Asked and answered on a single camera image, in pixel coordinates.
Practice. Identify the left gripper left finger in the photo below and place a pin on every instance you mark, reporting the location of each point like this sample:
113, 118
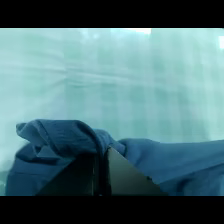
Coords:
75, 178

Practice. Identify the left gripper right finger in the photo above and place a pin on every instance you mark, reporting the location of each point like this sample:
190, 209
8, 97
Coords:
128, 180

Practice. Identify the blue shirt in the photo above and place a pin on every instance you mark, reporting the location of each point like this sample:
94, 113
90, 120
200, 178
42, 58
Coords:
60, 140

